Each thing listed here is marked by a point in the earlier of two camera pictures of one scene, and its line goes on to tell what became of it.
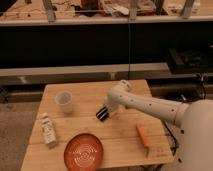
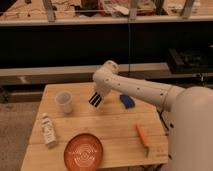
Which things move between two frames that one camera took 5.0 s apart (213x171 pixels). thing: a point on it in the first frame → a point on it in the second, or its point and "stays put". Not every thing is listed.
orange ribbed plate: x=83 y=152 stays put
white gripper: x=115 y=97 → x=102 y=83
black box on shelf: x=190 y=61 stays put
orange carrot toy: x=143 y=137 stays put
